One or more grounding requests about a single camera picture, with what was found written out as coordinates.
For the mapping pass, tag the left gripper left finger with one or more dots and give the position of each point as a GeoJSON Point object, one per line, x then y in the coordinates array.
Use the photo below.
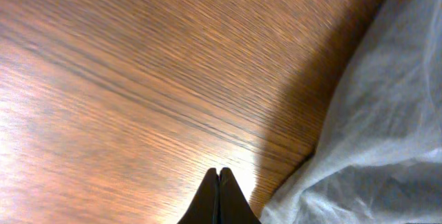
{"type": "Point", "coordinates": [203, 208]}

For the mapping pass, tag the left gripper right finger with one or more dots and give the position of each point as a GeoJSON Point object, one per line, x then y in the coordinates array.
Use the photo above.
{"type": "Point", "coordinates": [234, 208]}

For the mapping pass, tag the grey shorts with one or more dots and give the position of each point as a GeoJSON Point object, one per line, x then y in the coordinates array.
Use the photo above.
{"type": "Point", "coordinates": [378, 159]}

